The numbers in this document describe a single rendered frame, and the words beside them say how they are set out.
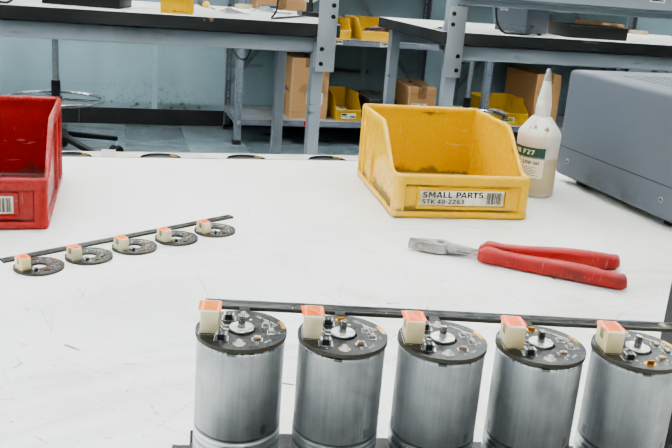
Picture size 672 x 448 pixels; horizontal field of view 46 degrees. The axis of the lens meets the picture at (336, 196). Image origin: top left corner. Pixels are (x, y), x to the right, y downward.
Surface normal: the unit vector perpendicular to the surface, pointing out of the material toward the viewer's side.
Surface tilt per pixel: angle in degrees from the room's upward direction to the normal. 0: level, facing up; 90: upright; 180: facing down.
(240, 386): 90
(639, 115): 90
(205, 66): 90
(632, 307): 0
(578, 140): 90
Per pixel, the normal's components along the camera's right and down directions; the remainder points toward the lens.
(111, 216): 0.07, -0.96
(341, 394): 0.00, 0.27
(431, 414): -0.25, 0.24
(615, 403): -0.57, 0.18
